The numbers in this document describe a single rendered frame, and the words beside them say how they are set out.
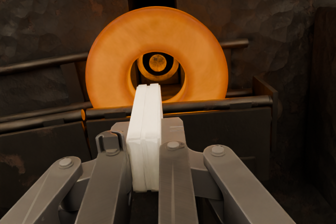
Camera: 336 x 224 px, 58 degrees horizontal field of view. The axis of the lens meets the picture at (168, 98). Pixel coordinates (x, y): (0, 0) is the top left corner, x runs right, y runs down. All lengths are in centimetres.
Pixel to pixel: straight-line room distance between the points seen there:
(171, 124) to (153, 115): 1
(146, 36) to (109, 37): 4
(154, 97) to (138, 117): 3
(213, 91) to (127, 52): 10
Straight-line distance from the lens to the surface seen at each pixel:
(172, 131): 15
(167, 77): 44
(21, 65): 43
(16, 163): 37
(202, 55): 32
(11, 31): 44
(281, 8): 42
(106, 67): 33
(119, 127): 16
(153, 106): 16
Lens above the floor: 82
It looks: 18 degrees down
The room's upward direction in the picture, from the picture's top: 4 degrees counter-clockwise
